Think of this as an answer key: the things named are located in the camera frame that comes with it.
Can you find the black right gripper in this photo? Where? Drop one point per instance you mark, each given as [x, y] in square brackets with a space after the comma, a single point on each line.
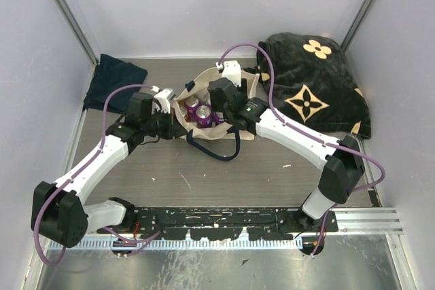
[243, 89]

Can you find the beige canvas tote bag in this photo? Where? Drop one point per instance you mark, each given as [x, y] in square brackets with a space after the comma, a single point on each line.
[190, 131]

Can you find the black mounting base plate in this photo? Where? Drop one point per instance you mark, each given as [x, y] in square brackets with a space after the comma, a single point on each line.
[220, 223]

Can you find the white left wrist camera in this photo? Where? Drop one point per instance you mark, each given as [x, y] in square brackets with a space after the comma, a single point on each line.
[163, 98]

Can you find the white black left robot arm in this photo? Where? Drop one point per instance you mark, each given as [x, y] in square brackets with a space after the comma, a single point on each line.
[60, 212]

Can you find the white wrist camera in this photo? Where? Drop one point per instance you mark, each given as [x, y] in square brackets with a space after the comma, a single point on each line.
[163, 98]
[230, 70]

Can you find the purple soda can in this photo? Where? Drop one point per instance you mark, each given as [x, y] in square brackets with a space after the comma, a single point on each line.
[204, 117]
[184, 113]
[191, 104]
[218, 118]

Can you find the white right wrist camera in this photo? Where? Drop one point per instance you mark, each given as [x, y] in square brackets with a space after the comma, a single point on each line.
[230, 70]

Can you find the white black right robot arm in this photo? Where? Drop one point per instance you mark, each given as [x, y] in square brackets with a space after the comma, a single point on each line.
[341, 168]

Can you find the aluminium slotted rail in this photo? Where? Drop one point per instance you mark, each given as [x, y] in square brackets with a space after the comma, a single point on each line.
[109, 242]

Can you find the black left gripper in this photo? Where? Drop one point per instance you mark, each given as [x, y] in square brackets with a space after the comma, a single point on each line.
[168, 134]

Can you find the dark navy folded cloth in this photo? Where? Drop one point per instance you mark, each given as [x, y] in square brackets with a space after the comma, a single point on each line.
[111, 74]

